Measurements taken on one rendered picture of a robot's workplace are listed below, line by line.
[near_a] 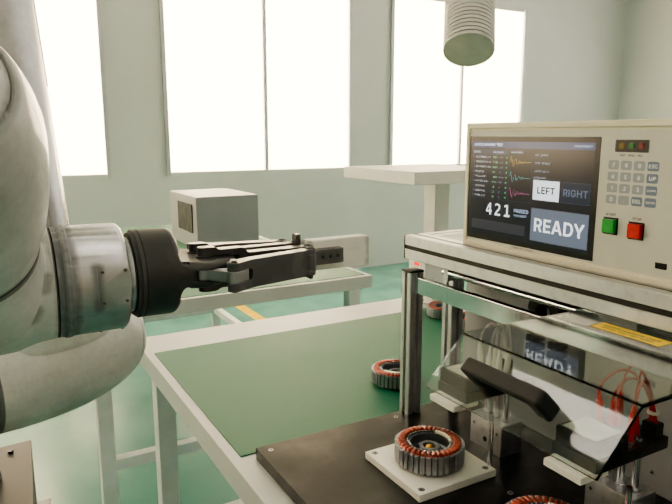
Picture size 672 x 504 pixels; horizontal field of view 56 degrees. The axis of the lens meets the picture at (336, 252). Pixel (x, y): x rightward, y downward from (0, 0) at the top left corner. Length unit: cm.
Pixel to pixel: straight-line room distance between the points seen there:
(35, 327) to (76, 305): 3
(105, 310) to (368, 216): 578
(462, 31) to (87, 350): 155
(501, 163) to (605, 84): 751
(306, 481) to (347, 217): 518
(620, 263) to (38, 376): 75
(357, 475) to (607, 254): 51
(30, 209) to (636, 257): 72
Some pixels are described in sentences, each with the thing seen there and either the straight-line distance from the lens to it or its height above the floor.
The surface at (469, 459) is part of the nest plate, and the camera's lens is 110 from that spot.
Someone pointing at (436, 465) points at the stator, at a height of 80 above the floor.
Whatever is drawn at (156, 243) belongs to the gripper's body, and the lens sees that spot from 54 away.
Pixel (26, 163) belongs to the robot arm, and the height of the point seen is 129.
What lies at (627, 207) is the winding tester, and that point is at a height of 121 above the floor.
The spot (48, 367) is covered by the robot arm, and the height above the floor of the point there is 102.
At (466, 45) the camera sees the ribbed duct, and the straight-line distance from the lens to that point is 212.
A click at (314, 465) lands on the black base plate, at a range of 109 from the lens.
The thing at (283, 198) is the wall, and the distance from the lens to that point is 579.
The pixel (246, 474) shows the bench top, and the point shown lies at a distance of 112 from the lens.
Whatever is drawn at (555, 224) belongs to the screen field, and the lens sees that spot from 97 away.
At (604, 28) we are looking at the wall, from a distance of 853.
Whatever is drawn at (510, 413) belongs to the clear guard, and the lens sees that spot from 69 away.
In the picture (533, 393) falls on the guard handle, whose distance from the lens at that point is 64.
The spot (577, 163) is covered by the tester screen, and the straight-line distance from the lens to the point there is 94.
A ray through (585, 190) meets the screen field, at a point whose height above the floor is 123.
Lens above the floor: 130
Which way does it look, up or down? 10 degrees down
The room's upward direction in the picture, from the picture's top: straight up
